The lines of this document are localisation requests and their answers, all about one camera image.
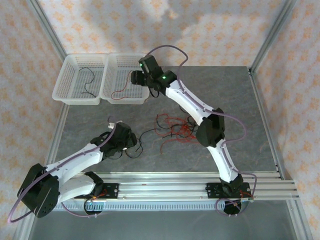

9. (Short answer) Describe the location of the white plastic mesh basket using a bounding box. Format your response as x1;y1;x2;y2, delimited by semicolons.
51;53;111;107
99;52;152;105

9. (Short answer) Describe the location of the aluminium mounting beam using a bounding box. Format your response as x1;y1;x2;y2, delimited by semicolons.
26;172;300;201

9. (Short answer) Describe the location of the grey metal panel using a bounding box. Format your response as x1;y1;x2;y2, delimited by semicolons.
14;209;313;240

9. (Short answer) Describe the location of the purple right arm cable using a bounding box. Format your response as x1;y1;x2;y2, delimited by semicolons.
143;44;257;217

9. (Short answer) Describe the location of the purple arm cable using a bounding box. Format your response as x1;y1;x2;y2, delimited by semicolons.
8;115;118;225
143;44;257;217

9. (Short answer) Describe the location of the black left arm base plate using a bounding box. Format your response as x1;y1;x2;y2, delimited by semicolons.
73;183;119;200

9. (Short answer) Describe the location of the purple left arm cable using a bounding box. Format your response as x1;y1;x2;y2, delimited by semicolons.
8;115;118;225

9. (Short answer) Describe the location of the grey slotted cable duct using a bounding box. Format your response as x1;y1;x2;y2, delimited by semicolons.
36;201;292;211

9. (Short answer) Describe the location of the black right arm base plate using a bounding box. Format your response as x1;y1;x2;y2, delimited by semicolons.
206;182;251;200

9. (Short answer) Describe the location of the aluminium frame post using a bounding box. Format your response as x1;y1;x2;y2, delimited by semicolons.
26;0;69;66
249;0;298;75

